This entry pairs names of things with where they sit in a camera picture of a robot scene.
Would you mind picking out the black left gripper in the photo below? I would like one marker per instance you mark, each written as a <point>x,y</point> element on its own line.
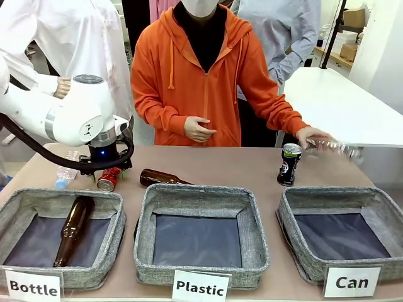
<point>104,158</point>

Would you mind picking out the red drink can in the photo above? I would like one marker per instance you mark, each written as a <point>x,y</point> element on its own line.
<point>107,184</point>

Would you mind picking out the clear plastic bottle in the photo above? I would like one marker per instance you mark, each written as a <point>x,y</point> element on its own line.
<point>337,148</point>

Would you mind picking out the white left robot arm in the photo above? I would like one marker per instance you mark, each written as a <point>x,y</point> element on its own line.
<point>72,119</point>

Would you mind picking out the person's left forearm orange sleeve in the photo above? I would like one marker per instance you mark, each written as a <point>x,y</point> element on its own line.
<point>280,116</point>

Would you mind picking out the person's right forearm orange sleeve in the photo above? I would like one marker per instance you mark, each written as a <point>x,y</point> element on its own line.
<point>160,118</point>

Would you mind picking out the grey fabric basket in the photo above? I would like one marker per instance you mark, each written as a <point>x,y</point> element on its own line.
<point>104,251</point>
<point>201,277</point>
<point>302,251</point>

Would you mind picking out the black drink can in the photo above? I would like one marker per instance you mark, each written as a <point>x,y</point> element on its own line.
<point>289,166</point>

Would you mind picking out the white Can label sign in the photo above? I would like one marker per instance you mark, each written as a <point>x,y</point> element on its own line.
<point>352,282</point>

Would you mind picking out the white shirt bystander's hand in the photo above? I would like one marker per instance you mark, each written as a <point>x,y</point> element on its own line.
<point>62,88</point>

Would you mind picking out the person's right hand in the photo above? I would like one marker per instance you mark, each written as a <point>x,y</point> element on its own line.
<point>198,129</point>

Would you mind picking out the person's left hand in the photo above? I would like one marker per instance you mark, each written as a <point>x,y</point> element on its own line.
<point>310,136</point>

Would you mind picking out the clear bottle with blue cap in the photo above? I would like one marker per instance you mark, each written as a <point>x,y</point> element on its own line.
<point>66,173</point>

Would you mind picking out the brown glass bottle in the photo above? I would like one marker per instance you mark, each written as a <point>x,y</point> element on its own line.
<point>74,229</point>
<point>157,177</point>

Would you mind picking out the person's orange hoodie body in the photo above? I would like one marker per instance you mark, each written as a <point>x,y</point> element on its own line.
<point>189,78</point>

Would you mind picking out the white Bottle label sign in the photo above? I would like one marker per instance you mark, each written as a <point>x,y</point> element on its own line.
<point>33,286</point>

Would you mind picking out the bystander in white shirt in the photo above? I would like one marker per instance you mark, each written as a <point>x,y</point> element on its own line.
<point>78,37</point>

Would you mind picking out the white Plastic label sign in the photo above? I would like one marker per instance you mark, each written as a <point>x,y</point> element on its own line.
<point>201,287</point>

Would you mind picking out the pink garment bystander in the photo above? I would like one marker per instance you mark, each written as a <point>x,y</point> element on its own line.
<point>155,9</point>

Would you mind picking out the white face mask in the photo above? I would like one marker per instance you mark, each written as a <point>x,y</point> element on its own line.
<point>200,7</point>

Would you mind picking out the bystander in light blue shirt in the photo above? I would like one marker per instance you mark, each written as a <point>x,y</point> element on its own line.
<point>283,31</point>

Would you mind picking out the white background table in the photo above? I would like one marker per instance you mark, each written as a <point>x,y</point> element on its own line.
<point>340,107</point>

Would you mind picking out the black stand pole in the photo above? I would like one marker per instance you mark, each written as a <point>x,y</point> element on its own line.
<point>330,34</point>

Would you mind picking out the brown cardboard box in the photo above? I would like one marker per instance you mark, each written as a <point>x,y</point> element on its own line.
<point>349,52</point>
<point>354,17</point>

